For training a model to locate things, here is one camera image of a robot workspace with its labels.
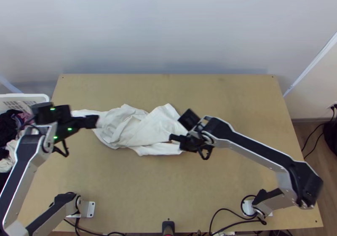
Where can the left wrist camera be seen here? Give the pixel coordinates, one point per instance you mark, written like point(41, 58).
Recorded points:
point(62, 112)

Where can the white t-shirt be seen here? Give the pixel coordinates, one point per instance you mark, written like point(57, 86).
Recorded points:
point(137, 130)

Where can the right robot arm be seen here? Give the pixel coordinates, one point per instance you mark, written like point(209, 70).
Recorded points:
point(250, 143)

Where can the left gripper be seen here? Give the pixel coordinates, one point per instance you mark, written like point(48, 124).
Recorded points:
point(85, 122)

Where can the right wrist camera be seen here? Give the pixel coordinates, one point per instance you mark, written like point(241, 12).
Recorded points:
point(188, 120)

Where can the white laundry basket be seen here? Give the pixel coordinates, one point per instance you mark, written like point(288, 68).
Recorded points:
point(18, 100)

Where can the heap of clothes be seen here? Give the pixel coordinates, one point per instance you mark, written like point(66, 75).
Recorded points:
point(9, 122)

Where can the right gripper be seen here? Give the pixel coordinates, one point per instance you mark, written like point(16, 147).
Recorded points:
point(193, 144)

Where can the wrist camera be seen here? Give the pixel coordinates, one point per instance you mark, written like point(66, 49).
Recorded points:
point(62, 112)
point(188, 120)

